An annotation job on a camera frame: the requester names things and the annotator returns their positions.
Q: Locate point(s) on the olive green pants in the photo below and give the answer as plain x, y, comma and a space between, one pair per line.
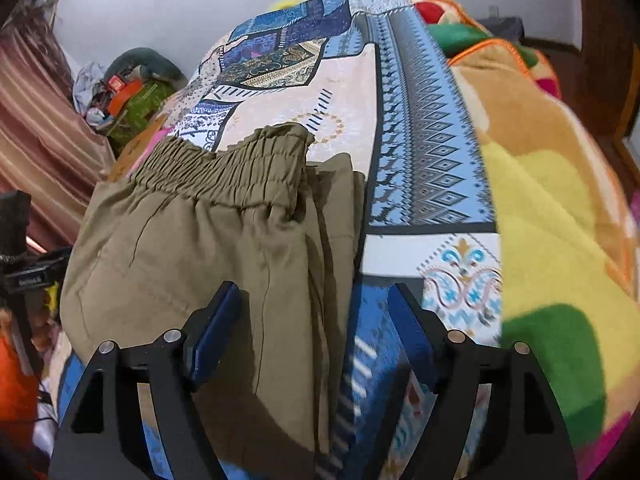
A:
200, 240

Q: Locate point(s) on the green patterned bag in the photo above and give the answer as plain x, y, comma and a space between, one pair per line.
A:
142, 107

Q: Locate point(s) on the grey neck pillow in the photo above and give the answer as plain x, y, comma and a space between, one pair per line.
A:
150, 57

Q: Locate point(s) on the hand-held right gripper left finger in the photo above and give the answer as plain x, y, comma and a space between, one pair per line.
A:
215, 335

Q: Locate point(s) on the pink cloth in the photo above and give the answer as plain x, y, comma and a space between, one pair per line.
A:
153, 143

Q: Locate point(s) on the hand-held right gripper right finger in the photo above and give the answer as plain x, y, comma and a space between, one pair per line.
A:
411, 332

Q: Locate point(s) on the colourful fleece blanket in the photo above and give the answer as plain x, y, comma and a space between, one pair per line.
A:
550, 210

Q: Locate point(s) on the white crumpled cloth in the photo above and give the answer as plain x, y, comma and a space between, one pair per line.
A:
87, 85

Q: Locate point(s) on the white wall outlet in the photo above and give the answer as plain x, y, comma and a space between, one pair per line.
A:
493, 11

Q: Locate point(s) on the orange garment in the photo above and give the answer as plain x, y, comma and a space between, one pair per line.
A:
17, 360

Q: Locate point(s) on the brown striped curtain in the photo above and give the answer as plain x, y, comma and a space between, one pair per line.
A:
45, 125

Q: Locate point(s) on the orange box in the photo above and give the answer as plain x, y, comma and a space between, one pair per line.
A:
119, 86

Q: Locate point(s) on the blue patchwork printed blanket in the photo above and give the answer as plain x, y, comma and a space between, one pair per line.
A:
420, 160

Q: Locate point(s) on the dark grey bag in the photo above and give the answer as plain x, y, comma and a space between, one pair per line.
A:
502, 29

